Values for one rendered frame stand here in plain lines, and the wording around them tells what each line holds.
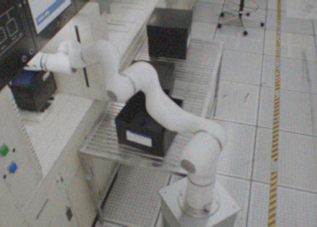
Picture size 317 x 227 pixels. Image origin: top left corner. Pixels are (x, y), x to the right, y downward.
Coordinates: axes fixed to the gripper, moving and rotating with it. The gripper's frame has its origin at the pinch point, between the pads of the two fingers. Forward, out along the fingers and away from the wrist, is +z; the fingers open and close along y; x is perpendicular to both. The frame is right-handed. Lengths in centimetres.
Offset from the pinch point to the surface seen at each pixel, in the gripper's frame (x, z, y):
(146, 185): -120, -53, 25
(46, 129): -33.2, -14.6, -13.5
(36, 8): 35.9, -30.1, -14.8
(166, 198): -44, -84, -31
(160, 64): -34, -57, 59
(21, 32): 32, -30, -27
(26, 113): -29.9, -0.4, -8.6
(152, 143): -36, -71, -7
